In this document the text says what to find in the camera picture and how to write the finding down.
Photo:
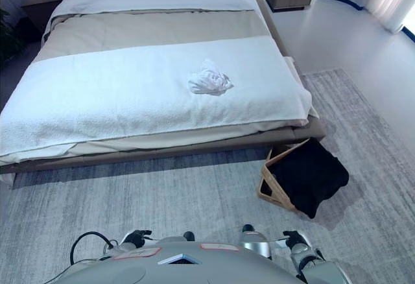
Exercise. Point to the wooden basket with black liner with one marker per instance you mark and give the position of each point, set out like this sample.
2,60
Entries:
308,177

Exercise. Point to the white fleece blanket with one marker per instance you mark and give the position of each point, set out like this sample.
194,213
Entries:
129,102

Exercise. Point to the cream bed sheet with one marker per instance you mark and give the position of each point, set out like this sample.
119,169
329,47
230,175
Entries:
162,139

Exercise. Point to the low brown side table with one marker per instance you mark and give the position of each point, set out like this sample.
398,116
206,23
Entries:
42,8

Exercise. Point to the silver robot torso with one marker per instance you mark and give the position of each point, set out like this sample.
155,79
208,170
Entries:
181,267

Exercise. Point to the silver right robot leg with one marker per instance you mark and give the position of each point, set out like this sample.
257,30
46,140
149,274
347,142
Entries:
256,245

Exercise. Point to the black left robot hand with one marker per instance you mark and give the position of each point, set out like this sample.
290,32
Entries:
136,237

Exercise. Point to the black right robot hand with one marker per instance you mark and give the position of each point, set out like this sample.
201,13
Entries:
296,238

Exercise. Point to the beige upholstered bed frame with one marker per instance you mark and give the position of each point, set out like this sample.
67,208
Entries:
304,131

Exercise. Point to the beige duvet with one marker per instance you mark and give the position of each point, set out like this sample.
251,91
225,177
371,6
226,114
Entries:
146,31

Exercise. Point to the blue curved floor rail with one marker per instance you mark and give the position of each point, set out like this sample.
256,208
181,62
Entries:
343,2

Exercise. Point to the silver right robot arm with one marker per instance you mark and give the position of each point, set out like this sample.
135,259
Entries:
321,264

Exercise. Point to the grey patterned rug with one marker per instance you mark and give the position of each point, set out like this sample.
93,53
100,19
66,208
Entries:
162,199

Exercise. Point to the white clothes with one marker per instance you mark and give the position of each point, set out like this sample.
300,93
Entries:
210,81

